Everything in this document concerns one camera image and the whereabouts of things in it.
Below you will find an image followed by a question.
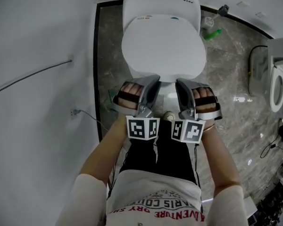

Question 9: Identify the thin green wire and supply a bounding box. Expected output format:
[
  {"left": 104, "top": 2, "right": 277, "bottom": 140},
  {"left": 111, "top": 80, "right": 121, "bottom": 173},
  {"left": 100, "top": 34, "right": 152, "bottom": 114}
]
[{"left": 103, "top": 89, "right": 120, "bottom": 114}]

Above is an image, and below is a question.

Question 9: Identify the white power cable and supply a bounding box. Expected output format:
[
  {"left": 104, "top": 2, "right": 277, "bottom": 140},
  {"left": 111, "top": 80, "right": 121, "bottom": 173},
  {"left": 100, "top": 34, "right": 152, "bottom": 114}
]
[{"left": 78, "top": 109, "right": 107, "bottom": 133}]

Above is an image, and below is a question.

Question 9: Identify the white plastic helmet-like dome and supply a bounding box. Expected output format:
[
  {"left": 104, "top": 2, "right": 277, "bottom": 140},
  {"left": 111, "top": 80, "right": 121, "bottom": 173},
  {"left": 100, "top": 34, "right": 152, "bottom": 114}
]
[{"left": 121, "top": 15, "right": 208, "bottom": 82}]

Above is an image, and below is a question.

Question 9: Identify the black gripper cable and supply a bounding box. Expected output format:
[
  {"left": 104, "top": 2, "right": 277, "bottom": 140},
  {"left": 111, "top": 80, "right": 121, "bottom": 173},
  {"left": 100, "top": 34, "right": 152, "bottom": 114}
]
[
  {"left": 108, "top": 145, "right": 134, "bottom": 199},
  {"left": 192, "top": 142, "right": 202, "bottom": 190}
]

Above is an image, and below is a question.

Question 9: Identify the thin metal bracelet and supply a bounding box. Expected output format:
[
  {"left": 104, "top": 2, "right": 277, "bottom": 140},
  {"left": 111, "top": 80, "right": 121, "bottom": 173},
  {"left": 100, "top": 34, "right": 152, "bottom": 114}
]
[{"left": 203, "top": 123, "right": 216, "bottom": 133}]

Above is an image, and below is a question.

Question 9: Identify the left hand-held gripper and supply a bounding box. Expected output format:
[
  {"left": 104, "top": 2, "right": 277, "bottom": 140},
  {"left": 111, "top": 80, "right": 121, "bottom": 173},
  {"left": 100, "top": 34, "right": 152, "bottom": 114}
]
[{"left": 111, "top": 75, "right": 161, "bottom": 141}]

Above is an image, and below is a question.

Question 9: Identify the white box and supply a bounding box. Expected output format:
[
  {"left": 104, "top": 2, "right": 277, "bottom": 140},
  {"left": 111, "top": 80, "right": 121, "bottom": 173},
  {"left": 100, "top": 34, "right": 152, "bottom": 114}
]
[{"left": 244, "top": 195, "right": 259, "bottom": 222}]

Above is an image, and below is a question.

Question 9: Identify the person's right hand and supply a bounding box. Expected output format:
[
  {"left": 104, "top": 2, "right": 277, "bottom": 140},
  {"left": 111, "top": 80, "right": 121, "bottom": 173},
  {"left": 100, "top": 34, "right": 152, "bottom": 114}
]
[{"left": 192, "top": 87, "right": 219, "bottom": 113}]

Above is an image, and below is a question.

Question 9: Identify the person's left hand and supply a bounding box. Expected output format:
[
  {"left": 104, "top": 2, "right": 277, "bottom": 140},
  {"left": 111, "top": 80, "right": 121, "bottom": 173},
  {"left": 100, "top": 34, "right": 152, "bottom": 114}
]
[{"left": 117, "top": 83, "right": 144, "bottom": 110}]

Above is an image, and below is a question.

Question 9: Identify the black equipment pile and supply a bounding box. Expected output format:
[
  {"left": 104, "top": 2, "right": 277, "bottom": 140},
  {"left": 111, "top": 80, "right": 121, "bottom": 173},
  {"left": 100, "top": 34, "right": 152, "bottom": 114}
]
[{"left": 256, "top": 159, "right": 283, "bottom": 226}]

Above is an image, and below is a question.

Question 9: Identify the white wall outlet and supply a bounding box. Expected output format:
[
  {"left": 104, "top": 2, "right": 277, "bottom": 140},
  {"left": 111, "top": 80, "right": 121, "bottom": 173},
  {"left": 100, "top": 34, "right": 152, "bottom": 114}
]
[{"left": 69, "top": 108, "right": 81, "bottom": 120}]

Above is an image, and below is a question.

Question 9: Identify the person's right forearm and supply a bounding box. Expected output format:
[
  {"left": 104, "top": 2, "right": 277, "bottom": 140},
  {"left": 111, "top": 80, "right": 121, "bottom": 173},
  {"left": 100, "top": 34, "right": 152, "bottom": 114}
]
[{"left": 200, "top": 123, "right": 243, "bottom": 194}]

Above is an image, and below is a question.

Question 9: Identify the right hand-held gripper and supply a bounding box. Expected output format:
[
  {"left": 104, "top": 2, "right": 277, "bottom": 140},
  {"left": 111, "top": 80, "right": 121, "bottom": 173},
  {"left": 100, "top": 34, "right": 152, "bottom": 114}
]
[{"left": 171, "top": 78, "right": 224, "bottom": 143}]

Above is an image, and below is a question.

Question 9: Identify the black cable with adapter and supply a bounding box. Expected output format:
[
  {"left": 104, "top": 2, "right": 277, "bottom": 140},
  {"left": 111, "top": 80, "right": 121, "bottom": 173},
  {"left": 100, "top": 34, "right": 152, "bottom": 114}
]
[{"left": 260, "top": 139, "right": 283, "bottom": 160}]

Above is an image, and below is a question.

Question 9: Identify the white toilet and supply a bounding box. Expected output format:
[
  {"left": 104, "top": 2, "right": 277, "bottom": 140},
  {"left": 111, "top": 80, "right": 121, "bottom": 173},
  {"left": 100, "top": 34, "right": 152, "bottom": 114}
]
[
  {"left": 121, "top": 0, "right": 208, "bottom": 99},
  {"left": 266, "top": 36, "right": 283, "bottom": 113}
]

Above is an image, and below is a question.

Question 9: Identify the green bottle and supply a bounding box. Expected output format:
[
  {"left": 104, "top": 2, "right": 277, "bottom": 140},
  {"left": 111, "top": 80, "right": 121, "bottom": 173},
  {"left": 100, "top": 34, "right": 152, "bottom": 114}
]
[{"left": 203, "top": 29, "right": 224, "bottom": 41}]

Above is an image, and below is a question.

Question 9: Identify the grey wall cable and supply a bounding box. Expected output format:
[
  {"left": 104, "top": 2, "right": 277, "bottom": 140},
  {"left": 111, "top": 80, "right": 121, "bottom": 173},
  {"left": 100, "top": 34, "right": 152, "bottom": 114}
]
[{"left": 0, "top": 59, "right": 73, "bottom": 98}]

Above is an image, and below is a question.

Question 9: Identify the person's white printed shirt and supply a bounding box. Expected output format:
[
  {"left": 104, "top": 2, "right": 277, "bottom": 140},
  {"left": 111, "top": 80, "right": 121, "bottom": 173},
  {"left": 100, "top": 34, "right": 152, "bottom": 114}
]
[{"left": 55, "top": 168, "right": 250, "bottom": 226}]

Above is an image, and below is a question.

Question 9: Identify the person's left forearm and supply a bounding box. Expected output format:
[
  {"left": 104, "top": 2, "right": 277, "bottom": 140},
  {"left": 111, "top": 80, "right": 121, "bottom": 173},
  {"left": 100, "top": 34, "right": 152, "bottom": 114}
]
[{"left": 79, "top": 113, "right": 131, "bottom": 182}]

